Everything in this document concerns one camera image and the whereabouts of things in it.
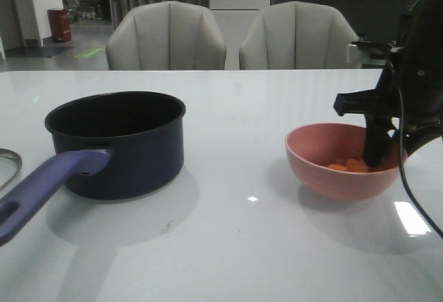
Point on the dark blue saucepan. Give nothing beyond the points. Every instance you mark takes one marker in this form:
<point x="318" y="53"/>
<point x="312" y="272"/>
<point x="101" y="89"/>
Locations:
<point x="107" y="147"/>

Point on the left grey upholstered chair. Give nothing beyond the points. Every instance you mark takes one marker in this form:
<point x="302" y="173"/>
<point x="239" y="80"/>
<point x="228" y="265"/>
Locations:
<point x="167" y="36"/>

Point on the grey counter sideboard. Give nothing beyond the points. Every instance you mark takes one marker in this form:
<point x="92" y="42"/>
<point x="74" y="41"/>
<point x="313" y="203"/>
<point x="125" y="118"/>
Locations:
<point x="373" y="20"/>

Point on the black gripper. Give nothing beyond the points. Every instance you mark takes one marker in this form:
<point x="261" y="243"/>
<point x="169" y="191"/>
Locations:
<point x="410" y="88"/>

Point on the orange ham pieces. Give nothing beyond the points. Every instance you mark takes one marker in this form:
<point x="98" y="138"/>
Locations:
<point x="351" y="165"/>

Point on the white cabinet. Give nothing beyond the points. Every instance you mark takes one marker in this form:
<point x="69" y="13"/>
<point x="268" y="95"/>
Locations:
<point x="234" y="18"/>

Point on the right grey upholstered chair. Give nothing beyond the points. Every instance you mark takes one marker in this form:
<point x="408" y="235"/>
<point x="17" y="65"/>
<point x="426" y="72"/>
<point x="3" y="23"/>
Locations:
<point x="297" y="35"/>

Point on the pink bowl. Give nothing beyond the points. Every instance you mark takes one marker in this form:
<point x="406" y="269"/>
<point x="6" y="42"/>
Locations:
<point x="311" y="148"/>

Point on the red trash bin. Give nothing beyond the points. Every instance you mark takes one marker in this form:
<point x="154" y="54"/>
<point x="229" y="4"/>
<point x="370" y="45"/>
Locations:
<point x="59" y="24"/>

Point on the grey upholstered chair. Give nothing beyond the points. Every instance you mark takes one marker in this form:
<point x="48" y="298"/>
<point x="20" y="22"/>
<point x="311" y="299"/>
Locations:
<point x="167" y="36"/>
<point x="297" y="35"/>

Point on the glass lid blue knob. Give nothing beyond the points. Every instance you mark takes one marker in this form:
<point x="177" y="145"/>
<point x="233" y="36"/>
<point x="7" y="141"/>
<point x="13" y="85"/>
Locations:
<point x="11" y="163"/>

